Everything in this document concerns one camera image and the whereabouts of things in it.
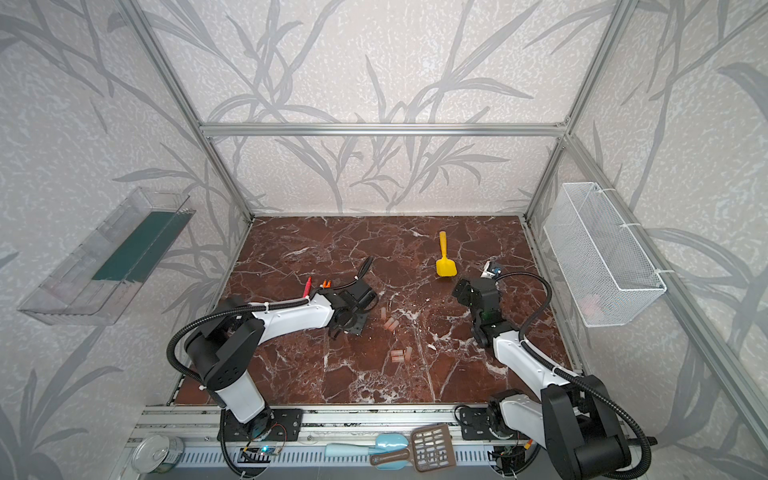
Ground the yellow plastic scoop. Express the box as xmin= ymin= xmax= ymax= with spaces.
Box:
xmin=435 ymin=231 xmax=457 ymax=278

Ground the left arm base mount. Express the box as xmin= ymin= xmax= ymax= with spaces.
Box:
xmin=217 ymin=408 xmax=304 ymax=443

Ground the light blue brush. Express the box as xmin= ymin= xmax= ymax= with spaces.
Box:
xmin=324 ymin=433 xmax=409 ymax=458

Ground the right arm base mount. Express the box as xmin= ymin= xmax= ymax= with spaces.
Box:
xmin=453 ymin=404 xmax=512 ymax=441

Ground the aluminium front rail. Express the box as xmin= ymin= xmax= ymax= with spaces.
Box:
xmin=122 ymin=403 xmax=628 ymax=448

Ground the clear plastic wall tray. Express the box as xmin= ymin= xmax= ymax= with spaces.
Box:
xmin=19 ymin=187 xmax=196 ymax=326

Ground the silver tape roll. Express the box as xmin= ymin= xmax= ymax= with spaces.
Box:
xmin=131 ymin=434 xmax=185 ymax=474

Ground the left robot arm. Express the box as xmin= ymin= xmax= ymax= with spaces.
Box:
xmin=166 ymin=278 xmax=378 ymax=425

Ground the white wire basket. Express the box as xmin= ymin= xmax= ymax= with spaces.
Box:
xmin=544 ymin=182 xmax=667 ymax=328

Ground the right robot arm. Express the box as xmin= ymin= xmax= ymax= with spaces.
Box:
xmin=452 ymin=267 xmax=653 ymax=479

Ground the pink highlighter far left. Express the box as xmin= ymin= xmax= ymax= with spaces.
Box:
xmin=303 ymin=276 xmax=313 ymax=299

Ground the brown slotted litter scoop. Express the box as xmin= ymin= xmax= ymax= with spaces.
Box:
xmin=369 ymin=423 xmax=457 ymax=473

